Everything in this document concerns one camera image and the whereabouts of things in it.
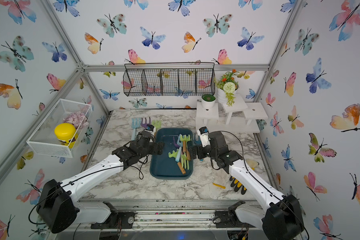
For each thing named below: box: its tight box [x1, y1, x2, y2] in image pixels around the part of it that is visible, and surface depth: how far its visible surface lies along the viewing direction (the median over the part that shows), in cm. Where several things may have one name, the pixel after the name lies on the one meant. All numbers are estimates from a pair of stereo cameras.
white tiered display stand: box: [195, 93, 268, 133], surface depth 104 cm
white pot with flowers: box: [215, 68, 240, 107], surface depth 86 cm
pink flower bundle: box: [63, 111, 89, 129], surface depth 71 cm
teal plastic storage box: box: [149, 128, 194, 180], surface depth 93 cm
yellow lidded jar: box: [54, 122, 79, 149], surface depth 66 cm
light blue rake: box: [175, 134, 183, 162], surface depth 101 cm
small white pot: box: [201, 94, 216, 109], surface depth 98 cm
